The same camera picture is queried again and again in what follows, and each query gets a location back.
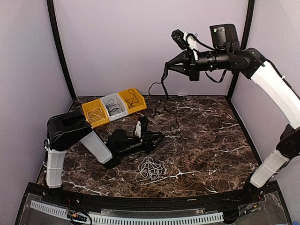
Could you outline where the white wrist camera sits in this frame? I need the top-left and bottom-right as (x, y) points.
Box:
(133, 116), (148, 138)
(171, 30), (199, 60)

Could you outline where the left black frame post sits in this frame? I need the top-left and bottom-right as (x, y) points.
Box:
(46, 0), (77, 101)

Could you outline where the black front rail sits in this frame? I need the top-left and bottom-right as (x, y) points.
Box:
(28, 181), (278, 212)

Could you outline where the thin black cable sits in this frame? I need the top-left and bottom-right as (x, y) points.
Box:
(104, 98), (125, 116)

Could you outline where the black frame post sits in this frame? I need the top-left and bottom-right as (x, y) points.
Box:
(226, 0), (255, 97)
(46, 0), (77, 101)

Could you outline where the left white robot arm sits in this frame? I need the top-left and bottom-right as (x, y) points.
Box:
(44, 112), (165, 204)

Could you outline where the yellow plastic bin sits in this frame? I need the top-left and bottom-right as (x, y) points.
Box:
(82, 98), (109, 128)
(118, 88), (147, 114)

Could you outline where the thick black cable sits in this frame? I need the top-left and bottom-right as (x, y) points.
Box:
(148, 62), (188, 160)

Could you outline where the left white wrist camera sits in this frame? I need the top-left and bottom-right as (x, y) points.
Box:
(133, 116), (148, 138)

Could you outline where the right yellow plastic bin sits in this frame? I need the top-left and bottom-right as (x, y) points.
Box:
(118, 88), (147, 114)

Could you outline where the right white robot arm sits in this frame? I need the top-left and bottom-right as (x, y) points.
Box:
(166, 24), (300, 203)

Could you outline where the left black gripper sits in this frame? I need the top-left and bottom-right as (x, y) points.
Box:
(118, 131), (165, 158)

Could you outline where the left yellow plastic bin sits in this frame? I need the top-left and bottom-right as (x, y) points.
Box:
(82, 98), (109, 128)

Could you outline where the grey plastic bin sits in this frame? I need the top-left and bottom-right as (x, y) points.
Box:
(100, 93), (129, 122)

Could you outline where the white cable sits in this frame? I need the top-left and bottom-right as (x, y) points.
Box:
(135, 156), (166, 182)
(87, 107), (105, 124)

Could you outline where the right black frame post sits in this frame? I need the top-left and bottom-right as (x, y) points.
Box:
(226, 0), (255, 97)

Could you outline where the white slotted cable duct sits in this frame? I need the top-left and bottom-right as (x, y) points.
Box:
(30, 200), (224, 225)

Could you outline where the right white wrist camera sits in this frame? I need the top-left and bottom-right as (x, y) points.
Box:
(171, 30), (199, 60)

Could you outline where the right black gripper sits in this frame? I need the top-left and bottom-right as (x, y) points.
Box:
(165, 47), (231, 81)

